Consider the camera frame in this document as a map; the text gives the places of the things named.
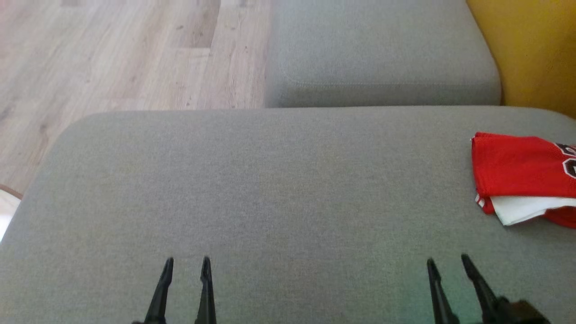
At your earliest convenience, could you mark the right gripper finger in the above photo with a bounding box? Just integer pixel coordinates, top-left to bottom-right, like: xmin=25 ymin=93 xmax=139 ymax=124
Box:
xmin=426 ymin=259 xmax=459 ymax=324
xmin=461 ymin=254 xmax=498 ymax=324

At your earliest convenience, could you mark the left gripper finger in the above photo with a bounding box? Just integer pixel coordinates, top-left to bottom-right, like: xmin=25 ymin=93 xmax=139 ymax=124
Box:
xmin=194 ymin=256 xmax=217 ymax=324
xmin=144 ymin=257 xmax=175 ymax=324

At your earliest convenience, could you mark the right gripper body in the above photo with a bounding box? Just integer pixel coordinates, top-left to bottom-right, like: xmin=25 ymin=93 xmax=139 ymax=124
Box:
xmin=495 ymin=297 xmax=552 ymax=324

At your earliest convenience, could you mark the red white basketball jersey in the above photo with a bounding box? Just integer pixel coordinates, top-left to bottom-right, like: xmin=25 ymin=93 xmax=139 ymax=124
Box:
xmin=471 ymin=131 xmax=576 ymax=216

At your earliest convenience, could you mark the large grey sofa cushion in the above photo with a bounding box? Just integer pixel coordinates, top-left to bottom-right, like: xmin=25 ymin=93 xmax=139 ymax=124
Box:
xmin=0 ymin=106 xmax=576 ymax=324

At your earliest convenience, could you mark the white basket with brown rim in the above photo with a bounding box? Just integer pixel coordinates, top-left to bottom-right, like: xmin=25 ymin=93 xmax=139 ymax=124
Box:
xmin=0 ymin=184 xmax=23 ymax=241

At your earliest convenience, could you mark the yellow sofa backrest cushion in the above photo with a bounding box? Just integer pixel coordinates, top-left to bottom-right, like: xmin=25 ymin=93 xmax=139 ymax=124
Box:
xmin=466 ymin=0 xmax=576 ymax=118

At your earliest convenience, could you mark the grey sofa seat cushion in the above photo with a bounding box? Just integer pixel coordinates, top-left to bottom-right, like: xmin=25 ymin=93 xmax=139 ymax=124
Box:
xmin=263 ymin=0 xmax=502 ymax=108

